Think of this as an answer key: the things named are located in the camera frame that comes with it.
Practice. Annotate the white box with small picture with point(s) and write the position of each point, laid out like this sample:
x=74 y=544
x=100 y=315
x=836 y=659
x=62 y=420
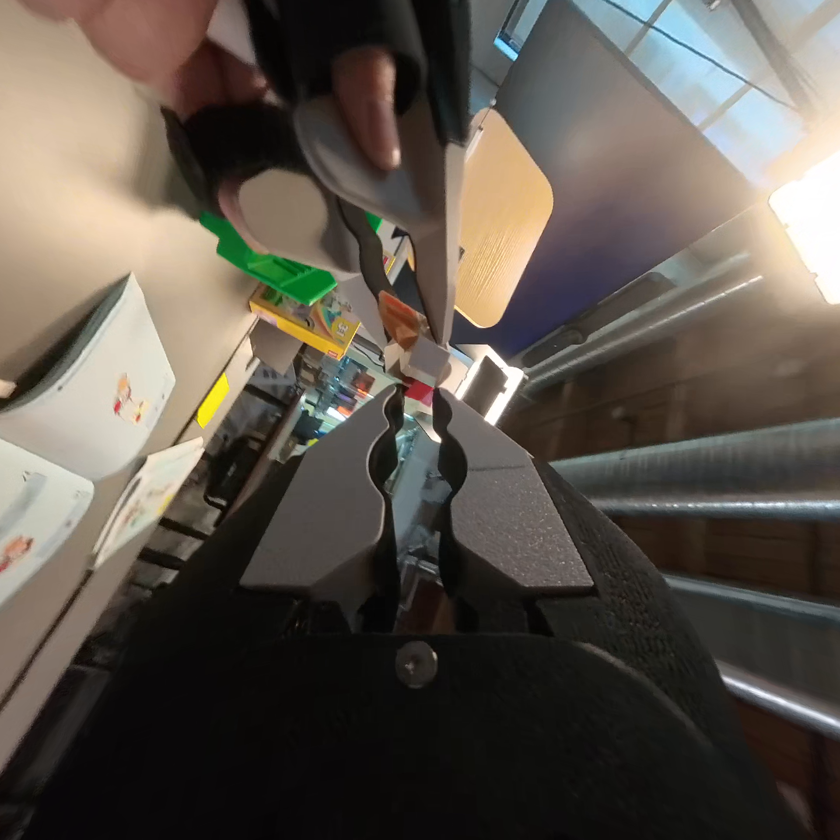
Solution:
x=98 y=407

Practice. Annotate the grey cardboard piece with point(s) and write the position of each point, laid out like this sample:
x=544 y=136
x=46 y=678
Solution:
x=275 y=348

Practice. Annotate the green plastic bin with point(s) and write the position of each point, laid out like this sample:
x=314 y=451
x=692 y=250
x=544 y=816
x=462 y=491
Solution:
x=289 y=275

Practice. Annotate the spiral metal ventilation duct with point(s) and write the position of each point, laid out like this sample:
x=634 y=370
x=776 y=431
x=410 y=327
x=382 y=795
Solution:
x=722 y=456

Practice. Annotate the white instruction booklet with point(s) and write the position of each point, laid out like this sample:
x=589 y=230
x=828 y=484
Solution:
x=144 y=499

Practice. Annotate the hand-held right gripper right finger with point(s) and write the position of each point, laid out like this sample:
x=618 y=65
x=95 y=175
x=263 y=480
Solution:
x=518 y=525

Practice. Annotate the white plastic lid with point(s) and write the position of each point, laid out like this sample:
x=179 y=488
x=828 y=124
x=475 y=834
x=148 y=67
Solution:
x=39 y=512

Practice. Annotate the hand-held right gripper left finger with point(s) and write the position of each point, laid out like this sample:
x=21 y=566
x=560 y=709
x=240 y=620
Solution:
x=308 y=518

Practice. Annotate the white framed dark panel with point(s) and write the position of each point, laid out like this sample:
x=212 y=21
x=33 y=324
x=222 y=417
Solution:
x=489 y=387

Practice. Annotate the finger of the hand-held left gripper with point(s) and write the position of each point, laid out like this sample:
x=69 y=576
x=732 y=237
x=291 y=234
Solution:
x=364 y=308
x=436 y=249

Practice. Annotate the small white lego assembly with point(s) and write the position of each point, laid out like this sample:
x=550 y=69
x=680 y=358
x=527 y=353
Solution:
x=426 y=361

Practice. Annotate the light wooden side table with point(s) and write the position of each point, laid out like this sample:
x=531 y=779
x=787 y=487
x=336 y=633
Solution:
x=505 y=216

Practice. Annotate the thin metal ceiling pipe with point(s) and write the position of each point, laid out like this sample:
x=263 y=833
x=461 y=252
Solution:
x=787 y=702
x=722 y=508

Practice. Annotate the yellow lego set box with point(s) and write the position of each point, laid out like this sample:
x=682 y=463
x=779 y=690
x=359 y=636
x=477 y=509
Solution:
x=315 y=325

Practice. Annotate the bright ceiling light panel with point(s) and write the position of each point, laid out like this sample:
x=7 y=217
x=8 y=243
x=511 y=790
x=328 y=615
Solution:
x=810 y=223

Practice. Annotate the yellow sticky note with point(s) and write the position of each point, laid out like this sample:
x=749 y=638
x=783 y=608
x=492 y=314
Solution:
x=213 y=400

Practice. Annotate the person's left hand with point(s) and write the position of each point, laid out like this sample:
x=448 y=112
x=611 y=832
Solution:
x=131 y=39

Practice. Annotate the double metal ceiling duct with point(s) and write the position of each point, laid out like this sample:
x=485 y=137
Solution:
x=656 y=315

